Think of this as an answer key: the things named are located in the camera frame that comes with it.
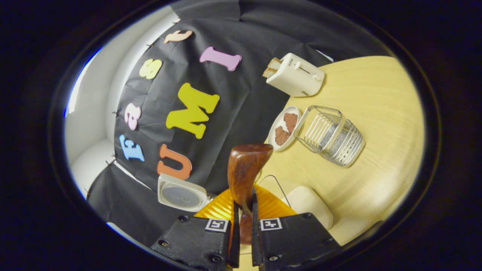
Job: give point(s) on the white toaster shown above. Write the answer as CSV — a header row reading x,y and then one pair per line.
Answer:
x,y
297,77

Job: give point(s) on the brown meat piece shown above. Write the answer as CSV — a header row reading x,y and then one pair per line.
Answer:
x,y
290,121
281,136

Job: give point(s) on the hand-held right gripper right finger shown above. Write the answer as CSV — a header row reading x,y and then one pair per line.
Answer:
x,y
293,241

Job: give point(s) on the white round plate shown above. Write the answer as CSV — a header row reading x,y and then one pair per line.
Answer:
x,y
278,122

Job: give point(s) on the toasted bread slice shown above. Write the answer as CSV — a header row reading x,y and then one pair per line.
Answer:
x,y
275,63
269,72

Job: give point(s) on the white rice cooker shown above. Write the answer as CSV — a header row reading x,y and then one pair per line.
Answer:
x,y
182,195

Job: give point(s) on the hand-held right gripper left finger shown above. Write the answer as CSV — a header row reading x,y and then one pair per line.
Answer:
x,y
196,241

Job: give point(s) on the brown wooden spoon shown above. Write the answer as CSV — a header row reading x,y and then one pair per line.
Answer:
x,y
244,169

